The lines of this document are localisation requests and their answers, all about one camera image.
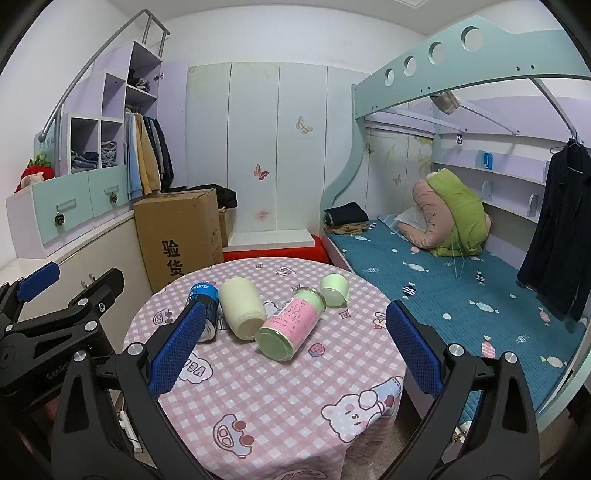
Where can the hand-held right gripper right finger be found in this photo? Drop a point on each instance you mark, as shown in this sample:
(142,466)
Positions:
(412,353)

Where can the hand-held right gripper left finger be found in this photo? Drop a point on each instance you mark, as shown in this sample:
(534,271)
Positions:
(178,353)

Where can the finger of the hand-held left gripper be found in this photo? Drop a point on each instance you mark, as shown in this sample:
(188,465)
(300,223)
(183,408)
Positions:
(39,278)
(99,288)

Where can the cream cup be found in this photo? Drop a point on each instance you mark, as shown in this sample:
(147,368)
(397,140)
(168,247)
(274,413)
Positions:
(240,304)

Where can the cream low cabinet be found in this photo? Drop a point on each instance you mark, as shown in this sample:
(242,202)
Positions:
(111,254)

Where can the pinecone drawer ornament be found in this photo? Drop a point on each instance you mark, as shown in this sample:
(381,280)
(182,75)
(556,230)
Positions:
(59,218)
(113,197)

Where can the blue can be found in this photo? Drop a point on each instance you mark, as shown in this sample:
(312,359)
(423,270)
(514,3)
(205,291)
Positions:
(203,293)

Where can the blue patterned mattress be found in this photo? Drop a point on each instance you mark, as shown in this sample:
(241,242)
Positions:
(438,286)

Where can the large cardboard box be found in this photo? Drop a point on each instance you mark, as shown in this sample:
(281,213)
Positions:
(180,230)

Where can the light green bottle lid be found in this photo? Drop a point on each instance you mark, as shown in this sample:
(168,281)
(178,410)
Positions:
(333,288)

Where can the strawberry plush toy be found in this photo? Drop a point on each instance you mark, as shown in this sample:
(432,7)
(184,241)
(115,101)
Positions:
(34,173)

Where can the pink checked tablecloth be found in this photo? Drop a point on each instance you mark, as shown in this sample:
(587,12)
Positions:
(277,406)

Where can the folded blue clothes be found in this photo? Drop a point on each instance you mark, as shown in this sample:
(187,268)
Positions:
(84,161)

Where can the small cardboard box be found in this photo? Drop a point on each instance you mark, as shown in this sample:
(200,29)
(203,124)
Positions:
(225,228)

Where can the white pillow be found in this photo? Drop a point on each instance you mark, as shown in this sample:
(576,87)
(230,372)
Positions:
(411,219)

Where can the folded grey clothes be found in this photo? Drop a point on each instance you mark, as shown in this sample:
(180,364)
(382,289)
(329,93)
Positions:
(109,154)

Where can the light blue hanging shirt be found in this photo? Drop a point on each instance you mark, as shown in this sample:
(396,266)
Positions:
(131,157)

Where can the folded tan clothes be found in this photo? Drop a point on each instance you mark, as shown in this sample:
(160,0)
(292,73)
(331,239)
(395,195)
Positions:
(346,229)

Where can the yellow hanging garment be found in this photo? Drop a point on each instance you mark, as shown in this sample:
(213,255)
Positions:
(148,157)

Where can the green and pink rolled quilt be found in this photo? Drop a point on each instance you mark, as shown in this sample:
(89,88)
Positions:
(457,217)

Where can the dark hanging garments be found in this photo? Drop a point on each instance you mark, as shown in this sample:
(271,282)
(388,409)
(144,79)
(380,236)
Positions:
(164,157)

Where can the white board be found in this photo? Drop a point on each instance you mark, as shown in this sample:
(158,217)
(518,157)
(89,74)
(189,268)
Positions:
(272,237)

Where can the black clothing pile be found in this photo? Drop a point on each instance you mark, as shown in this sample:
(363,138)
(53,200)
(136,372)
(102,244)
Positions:
(217,194)

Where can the folded dark clothes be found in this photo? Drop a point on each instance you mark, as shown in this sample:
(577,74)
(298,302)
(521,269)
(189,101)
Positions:
(345,213)

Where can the dark hanging jacket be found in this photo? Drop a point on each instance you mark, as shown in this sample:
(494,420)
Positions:
(558,230)

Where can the grey metal handrail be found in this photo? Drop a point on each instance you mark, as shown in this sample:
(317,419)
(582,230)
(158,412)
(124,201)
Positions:
(69,87)

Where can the lavender stair cabinet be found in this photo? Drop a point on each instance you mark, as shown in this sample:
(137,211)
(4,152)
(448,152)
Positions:
(111,92)

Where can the small blue box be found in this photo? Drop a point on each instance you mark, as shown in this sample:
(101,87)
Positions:
(488,160)

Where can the dark items on shelf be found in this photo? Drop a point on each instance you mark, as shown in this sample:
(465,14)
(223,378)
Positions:
(138,82)

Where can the white butterfly wardrobe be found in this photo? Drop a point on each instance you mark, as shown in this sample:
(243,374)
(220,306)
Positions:
(277,138)

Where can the grey hanging pouch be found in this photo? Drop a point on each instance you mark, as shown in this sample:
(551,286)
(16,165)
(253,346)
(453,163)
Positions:
(445,102)

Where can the clothes hanger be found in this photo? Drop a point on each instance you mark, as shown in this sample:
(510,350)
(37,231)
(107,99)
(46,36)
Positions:
(572,141)

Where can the light green bunk bed frame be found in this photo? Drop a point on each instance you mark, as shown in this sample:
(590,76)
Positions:
(369,83)

